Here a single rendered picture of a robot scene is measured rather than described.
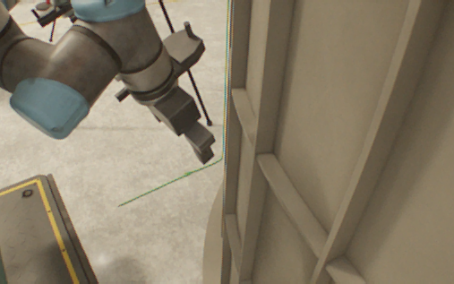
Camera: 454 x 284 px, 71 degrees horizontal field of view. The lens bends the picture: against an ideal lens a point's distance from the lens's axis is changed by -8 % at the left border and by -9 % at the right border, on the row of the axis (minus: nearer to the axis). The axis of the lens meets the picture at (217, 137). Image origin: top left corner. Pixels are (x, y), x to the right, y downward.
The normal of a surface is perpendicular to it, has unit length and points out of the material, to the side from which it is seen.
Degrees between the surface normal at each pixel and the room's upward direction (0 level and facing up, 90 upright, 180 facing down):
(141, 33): 93
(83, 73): 64
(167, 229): 0
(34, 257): 0
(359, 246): 90
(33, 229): 0
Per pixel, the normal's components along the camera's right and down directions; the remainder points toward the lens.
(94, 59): 0.65, 0.06
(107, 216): 0.02, -0.78
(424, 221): -0.89, 0.27
